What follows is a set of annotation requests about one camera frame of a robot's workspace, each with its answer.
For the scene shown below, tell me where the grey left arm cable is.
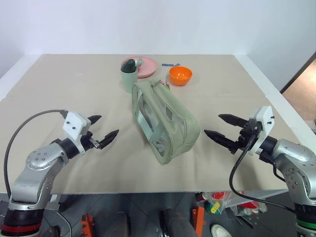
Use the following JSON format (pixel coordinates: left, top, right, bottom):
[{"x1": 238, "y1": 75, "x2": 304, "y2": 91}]
[{"x1": 3, "y1": 109, "x2": 69, "y2": 199}]

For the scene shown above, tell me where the green toiletry pouch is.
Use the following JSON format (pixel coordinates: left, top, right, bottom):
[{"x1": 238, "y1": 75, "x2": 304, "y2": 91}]
[{"x1": 131, "y1": 79, "x2": 201, "y2": 166}]

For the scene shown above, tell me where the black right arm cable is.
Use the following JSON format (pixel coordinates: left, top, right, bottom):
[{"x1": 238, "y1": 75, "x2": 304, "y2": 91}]
[{"x1": 229, "y1": 134, "x2": 296, "y2": 213}]

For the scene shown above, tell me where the orange plastic bracket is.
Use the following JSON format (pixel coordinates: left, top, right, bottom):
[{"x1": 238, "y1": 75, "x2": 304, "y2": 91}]
[
  {"x1": 79, "y1": 213, "x2": 94, "y2": 237},
  {"x1": 192, "y1": 192, "x2": 206, "y2": 237}
]

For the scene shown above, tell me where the pale green cup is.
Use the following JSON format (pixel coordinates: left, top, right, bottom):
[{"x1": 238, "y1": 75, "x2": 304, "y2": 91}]
[{"x1": 120, "y1": 64, "x2": 139, "y2": 94}]

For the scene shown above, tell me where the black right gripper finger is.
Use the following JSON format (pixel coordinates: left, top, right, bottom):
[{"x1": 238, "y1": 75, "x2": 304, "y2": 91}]
[
  {"x1": 203, "y1": 129, "x2": 239, "y2": 149},
  {"x1": 218, "y1": 113, "x2": 249, "y2": 128}
]

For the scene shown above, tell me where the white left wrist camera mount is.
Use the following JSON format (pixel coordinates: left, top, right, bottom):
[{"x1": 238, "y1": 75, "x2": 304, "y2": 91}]
[{"x1": 62, "y1": 111, "x2": 91, "y2": 154}]

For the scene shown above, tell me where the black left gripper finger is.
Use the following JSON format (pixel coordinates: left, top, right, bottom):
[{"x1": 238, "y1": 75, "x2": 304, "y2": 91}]
[
  {"x1": 98, "y1": 129, "x2": 120, "y2": 150},
  {"x1": 89, "y1": 114, "x2": 103, "y2": 125}
]

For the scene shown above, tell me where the white shoe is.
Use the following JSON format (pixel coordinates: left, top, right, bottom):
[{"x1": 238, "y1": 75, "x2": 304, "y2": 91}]
[{"x1": 210, "y1": 223, "x2": 238, "y2": 237}]

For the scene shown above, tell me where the pink round plate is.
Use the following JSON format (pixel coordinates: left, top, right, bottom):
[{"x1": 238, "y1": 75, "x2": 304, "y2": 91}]
[{"x1": 120, "y1": 56, "x2": 158, "y2": 79}]

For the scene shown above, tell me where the orange bowl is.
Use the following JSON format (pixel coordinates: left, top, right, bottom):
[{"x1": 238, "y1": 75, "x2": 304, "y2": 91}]
[{"x1": 168, "y1": 66, "x2": 193, "y2": 86}]

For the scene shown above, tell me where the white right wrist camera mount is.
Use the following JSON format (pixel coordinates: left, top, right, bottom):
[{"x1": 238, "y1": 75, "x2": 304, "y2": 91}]
[{"x1": 247, "y1": 106, "x2": 276, "y2": 156}]

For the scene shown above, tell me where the clear bag of colourful toys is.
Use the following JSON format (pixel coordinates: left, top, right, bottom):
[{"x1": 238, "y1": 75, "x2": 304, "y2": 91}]
[{"x1": 201, "y1": 191, "x2": 269, "y2": 223}]

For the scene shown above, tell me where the dark rounded shape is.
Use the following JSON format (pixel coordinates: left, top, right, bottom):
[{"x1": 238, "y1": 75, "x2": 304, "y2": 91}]
[{"x1": 159, "y1": 208, "x2": 196, "y2": 237}]

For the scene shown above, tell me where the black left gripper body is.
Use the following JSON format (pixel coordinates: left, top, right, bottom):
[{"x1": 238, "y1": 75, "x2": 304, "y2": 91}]
[{"x1": 80, "y1": 118, "x2": 104, "y2": 152}]

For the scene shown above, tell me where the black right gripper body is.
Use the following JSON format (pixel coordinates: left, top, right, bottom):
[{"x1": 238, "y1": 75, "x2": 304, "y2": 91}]
[{"x1": 229, "y1": 118, "x2": 263, "y2": 155}]

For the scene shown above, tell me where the grey metal table clamp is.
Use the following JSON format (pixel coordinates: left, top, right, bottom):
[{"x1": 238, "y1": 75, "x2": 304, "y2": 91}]
[{"x1": 45, "y1": 194, "x2": 62, "y2": 211}]

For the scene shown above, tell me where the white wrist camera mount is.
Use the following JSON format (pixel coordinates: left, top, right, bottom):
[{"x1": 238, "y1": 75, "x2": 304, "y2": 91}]
[
  {"x1": 62, "y1": 111, "x2": 91, "y2": 154},
  {"x1": 247, "y1": 106, "x2": 276, "y2": 156}
]

